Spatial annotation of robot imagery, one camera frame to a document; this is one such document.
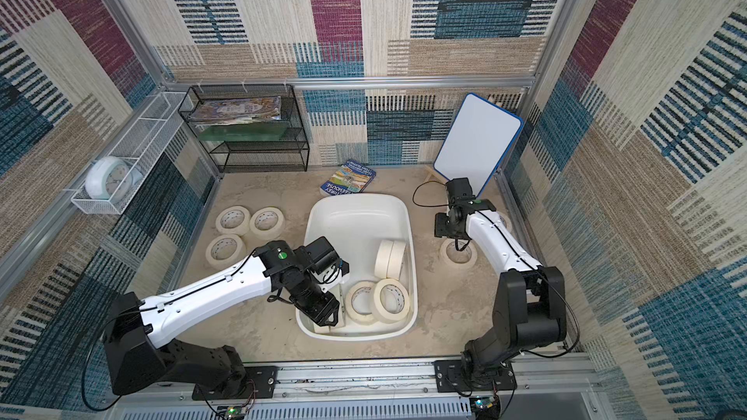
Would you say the masking tape roll beneath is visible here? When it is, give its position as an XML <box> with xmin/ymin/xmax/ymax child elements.
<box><xmin>440</xmin><ymin>239</ymin><xmax>479</xmax><ymax>270</ymax></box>

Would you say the masking tape roll two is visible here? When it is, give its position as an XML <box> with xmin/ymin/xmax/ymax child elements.
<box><xmin>498</xmin><ymin>211</ymin><xmax>514</xmax><ymax>233</ymax></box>

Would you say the masking tape roll one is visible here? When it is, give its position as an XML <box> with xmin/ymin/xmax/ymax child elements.
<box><xmin>249</xmin><ymin>207</ymin><xmax>285</xmax><ymax>241</ymax></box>

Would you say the masking tape roll five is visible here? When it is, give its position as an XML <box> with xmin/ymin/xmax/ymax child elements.
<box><xmin>205</xmin><ymin>234</ymin><xmax>248</xmax><ymax>270</ymax></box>

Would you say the masking tape roll three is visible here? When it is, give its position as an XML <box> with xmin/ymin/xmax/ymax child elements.
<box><xmin>215</xmin><ymin>205</ymin><xmax>251</xmax><ymax>236</ymax></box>

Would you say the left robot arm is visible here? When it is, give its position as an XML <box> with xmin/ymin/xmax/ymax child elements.
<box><xmin>102</xmin><ymin>237</ymin><xmax>349</xmax><ymax>400</ymax></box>

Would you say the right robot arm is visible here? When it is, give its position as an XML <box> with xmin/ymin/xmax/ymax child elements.
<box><xmin>435</xmin><ymin>178</ymin><xmax>568</xmax><ymax>391</ymax></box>

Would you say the flat tape roll front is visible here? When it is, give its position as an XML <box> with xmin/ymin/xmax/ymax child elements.
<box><xmin>344</xmin><ymin>281</ymin><xmax>377</xmax><ymax>326</ymax></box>

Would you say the tilted tape roll front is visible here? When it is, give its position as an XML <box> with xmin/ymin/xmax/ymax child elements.
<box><xmin>372</xmin><ymin>278</ymin><xmax>410</xmax><ymax>324</ymax></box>

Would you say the upright tape roll pair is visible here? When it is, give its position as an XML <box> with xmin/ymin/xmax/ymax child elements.
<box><xmin>373</xmin><ymin>239</ymin><xmax>407</xmax><ymax>280</ymax></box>

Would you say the white plastic storage box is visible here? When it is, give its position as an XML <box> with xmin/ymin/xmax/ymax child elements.
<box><xmin>296</xmin><ymin>194</ymin><xmax>418</xmax><ymax>342</ymax></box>

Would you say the wooden easel stand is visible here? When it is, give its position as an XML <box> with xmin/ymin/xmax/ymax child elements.
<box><xmin>424</xmin><ymin>164</ymin><xmax>447</xmax><ymax>185</ymax></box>

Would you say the blue-framed whiteboard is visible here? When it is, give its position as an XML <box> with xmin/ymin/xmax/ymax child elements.
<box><xmin>433</xmin><ymin>93</ymin><xmax>524</xmax><ymax>196</ymax></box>

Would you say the colourful book on table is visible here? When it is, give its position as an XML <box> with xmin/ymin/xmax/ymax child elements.
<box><xmin>320</xmin><ymin>159</ymin><xmax>377</xmax><ymax>196</ymax></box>

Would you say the green book on shelf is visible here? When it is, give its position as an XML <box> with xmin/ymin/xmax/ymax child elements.
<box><xmin>198</xmin><ymin>122</ymin><xmax>289</xmax><ymax>142</ymax></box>

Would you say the colourful book on shelf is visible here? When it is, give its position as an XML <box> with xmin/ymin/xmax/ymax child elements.
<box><xmin>188</xmin><ymin>96</ymin><xmax>282</xmax><ymax>126</ymax></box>

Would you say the white round alarm clock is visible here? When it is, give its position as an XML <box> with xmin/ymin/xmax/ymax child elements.
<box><xmin>85</xmin><ymin>157</ymin><xmax>144</xmax><ymax>203</ymax></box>

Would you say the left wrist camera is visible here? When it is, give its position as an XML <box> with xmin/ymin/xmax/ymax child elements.
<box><xmin>305</xmin><ymin>236</ymin><xmax>349</xmax><ymax>286</ymax></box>

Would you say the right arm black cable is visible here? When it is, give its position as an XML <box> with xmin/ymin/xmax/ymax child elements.
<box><xmin>411</xmin><ymin>180</ymin><xmax>451</xmax><ymax>209</ymax></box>

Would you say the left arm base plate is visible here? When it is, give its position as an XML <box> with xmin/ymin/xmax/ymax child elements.
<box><xmin>192</xmin><ymin>365</ymin><xmax>279</xmax><ymax>401</ymax></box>

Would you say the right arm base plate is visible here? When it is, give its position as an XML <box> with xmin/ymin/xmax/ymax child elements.
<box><xmin>433</xmin><ymin>359</ymin><xmax>517</xmax><ymax>395</ymax></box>

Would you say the black wire shelf rack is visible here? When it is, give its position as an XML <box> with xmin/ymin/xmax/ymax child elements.
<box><xmin>178</xmin><ymin>84</ymin><xmax>310</xmax><ymax>174</ymax></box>

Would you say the white wire wall basket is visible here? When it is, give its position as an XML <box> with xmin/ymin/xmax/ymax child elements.
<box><xmin>71</xmin><ymin>91</ymin><xmax>185</xmax><ymax>215</ymax></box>

